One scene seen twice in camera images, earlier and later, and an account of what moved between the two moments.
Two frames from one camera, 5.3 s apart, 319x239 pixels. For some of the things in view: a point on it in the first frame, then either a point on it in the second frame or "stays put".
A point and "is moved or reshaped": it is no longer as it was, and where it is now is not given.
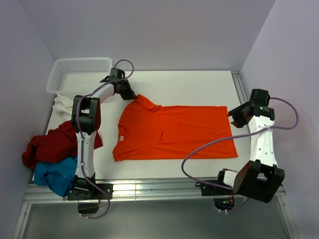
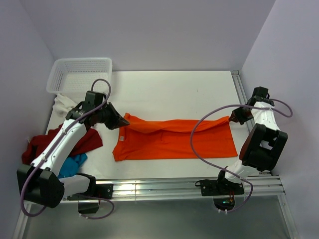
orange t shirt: x=145 y=130 is moved or reshaped
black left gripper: x=130 y=94 → x=117 y=120
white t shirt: x=63 y=106 stays put
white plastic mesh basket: x=78 y=76 stays put
